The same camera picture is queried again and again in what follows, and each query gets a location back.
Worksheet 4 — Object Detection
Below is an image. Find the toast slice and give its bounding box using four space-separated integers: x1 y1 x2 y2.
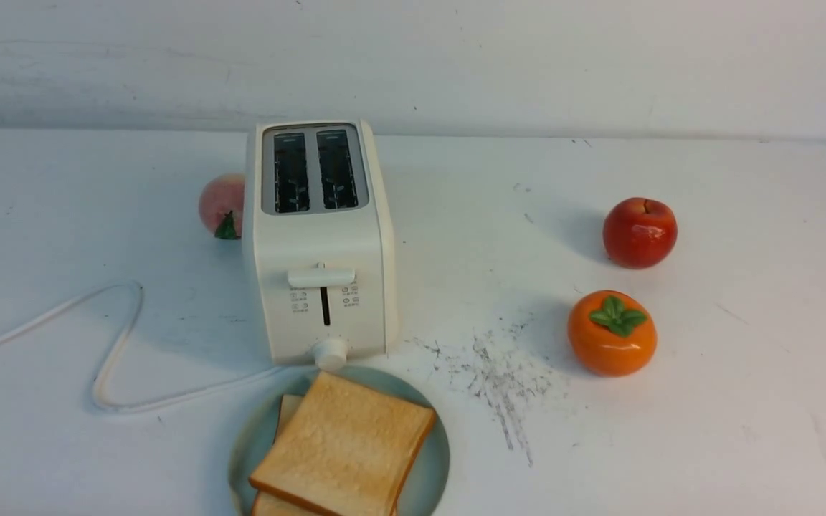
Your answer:
250 393 399 516
248 372 437 515

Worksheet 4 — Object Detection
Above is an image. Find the white two-slot toaster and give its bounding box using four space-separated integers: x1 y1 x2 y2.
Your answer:
242 120 400 371

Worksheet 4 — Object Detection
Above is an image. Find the pink peach with green leaf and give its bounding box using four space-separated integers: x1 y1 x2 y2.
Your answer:
198 173 246 239

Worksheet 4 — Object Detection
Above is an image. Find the orange persimmon with green leaf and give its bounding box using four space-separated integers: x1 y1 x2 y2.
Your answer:
566 290 658 378

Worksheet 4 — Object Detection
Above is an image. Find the light green round plate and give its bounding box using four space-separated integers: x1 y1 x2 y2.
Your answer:
227 365 450 515

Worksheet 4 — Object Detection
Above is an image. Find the red apple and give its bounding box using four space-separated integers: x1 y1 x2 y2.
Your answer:
602 197 678 269

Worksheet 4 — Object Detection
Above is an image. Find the white power cable with plug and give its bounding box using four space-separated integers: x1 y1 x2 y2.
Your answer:
0 281 285 414

